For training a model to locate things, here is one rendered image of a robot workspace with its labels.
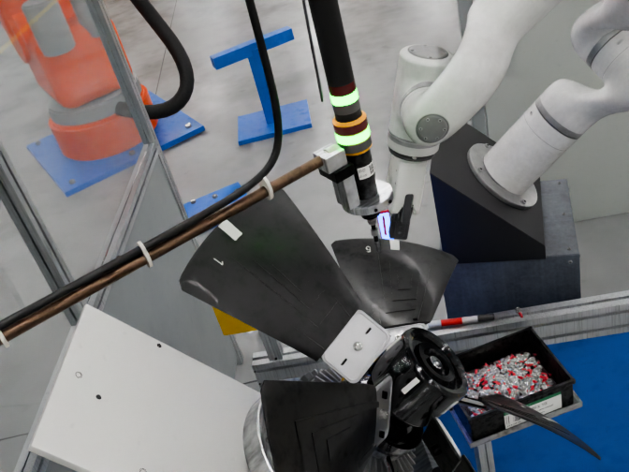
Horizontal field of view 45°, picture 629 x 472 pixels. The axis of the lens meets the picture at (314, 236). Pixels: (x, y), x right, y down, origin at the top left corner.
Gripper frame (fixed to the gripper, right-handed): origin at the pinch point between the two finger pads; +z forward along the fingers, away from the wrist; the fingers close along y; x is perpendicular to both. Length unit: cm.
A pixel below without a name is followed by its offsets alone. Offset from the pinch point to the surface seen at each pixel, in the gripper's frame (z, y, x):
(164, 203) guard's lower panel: 58, -94, -58
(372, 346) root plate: 1.2, 29.3, -6.4
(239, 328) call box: 33.3, -9.1, -27.8
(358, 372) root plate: 3.7, 31.9, -8.1
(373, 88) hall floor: 116, -332, 31
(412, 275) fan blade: 4.6, 7.5, 2.2
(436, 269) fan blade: 5.0, 4.8, 6.7
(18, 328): -17, 49, -47
